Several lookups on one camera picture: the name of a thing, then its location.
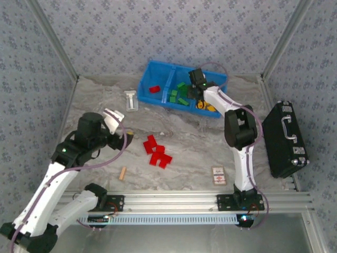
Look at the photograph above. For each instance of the yellow lego brick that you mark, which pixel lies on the yellow lego brick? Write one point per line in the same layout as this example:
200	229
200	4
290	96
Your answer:
212	108

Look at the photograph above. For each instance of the green lego brick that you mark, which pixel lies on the green lego brick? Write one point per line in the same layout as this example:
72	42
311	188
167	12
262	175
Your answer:
183	91
174	93
183	101
181	85
172	99

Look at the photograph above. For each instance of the red lego brick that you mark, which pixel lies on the red lego brick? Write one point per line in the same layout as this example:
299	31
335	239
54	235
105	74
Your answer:
166	160
151	139
160	149
148	147
154	158
154	89

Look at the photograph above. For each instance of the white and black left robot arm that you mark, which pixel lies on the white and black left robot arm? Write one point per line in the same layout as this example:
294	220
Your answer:
81	203

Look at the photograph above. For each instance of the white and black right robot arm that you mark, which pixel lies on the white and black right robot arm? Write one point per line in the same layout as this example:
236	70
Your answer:
241	171

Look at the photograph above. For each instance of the blue plastic bin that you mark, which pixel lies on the blue plastic bin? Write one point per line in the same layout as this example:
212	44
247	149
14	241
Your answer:
210	115
181	76
155	76

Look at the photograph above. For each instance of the small wooden block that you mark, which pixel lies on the small wooden block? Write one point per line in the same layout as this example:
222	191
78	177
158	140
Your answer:
122	174

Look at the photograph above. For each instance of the small circuit board with LED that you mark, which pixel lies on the small circuit board with LED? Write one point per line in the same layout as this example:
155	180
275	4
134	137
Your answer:
245	218
98	218

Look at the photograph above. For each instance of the white plastic bracket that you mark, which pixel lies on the white plastic bracket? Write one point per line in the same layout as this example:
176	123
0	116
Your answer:
130	101

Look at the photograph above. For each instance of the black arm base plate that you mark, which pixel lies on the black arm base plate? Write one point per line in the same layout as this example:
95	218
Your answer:
118	203
223	203

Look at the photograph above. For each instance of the aluminium frame rail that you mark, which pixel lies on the aluminium frame rail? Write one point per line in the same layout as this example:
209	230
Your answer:
171	201

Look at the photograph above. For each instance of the aluminium frame post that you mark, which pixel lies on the aluminium frame post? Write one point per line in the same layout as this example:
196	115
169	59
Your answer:
285	39
54	39
313	232

